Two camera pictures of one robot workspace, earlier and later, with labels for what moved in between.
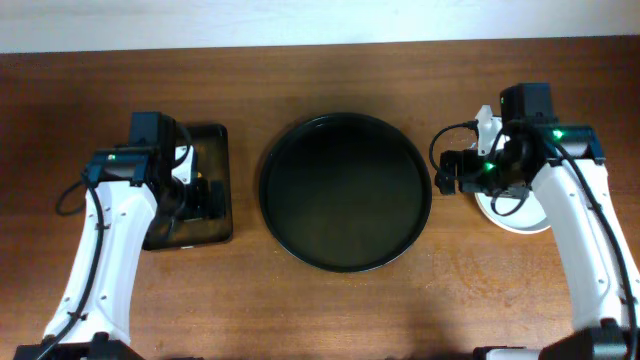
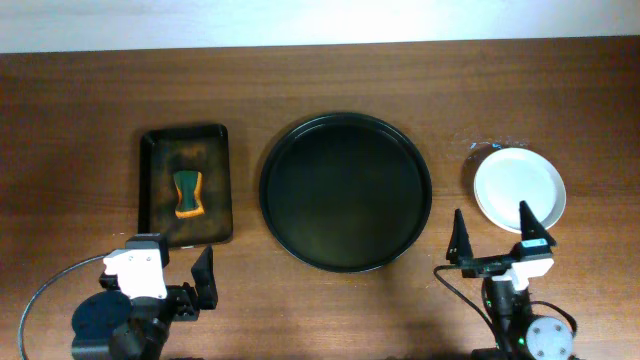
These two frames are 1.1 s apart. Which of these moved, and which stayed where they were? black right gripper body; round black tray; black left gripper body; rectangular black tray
Moved: black right gripper body; black left gripper body
Stayed: rectangular black tray; round black tray
